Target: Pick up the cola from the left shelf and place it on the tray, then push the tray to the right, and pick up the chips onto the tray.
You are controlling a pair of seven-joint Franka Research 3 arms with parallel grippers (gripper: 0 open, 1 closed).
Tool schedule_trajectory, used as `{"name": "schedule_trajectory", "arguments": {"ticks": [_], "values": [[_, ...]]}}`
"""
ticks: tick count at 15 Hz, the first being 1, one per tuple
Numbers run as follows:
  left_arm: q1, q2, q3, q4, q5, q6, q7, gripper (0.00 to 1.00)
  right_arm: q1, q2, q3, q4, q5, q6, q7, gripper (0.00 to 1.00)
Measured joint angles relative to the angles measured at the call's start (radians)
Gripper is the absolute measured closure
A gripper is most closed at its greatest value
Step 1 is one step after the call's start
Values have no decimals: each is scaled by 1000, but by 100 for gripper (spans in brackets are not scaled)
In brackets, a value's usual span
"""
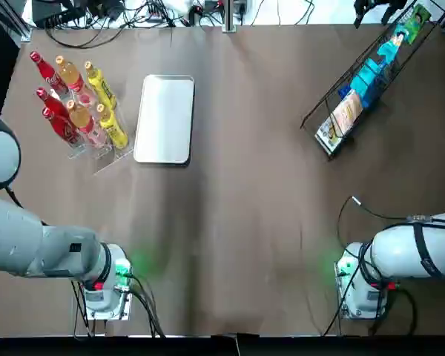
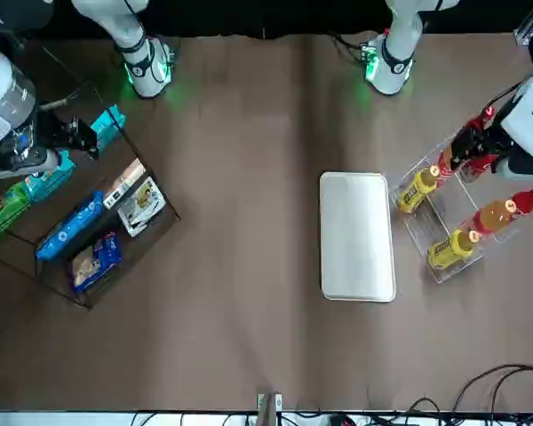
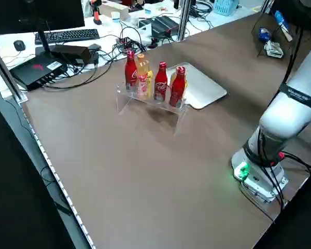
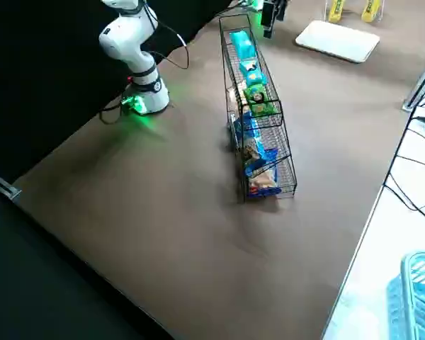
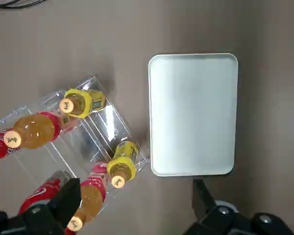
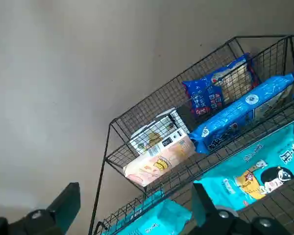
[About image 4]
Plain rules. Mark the teal printed chips packet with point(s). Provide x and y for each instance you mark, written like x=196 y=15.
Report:
x=253 y=74

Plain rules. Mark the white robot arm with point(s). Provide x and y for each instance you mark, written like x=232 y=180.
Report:
x=249 y=3
x=127 y=42

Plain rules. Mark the clear acrylic tiered shelf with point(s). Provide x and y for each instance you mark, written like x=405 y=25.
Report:
x=326 y=12

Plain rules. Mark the plain teal packet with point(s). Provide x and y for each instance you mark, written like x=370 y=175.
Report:
x=242 y=44

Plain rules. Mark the yellow drink bottle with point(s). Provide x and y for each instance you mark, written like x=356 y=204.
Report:
x=370 y=10
x=335 y=10

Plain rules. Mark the green snack packet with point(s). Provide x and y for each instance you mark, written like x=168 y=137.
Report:
x=260 y=102

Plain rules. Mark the azure blue snack packet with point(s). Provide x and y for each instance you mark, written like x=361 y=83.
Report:
x=246 y=127

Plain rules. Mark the dark blue cookie packet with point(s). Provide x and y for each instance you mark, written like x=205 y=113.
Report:
x=262 y=180

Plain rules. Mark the light blue plastic basket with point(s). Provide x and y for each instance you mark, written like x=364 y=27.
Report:
x=421 y=256

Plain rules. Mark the aluminium camera post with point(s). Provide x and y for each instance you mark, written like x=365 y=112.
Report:
x=419 y=88

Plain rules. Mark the aluminium frame post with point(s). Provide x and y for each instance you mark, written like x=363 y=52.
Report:
x=7 y=187

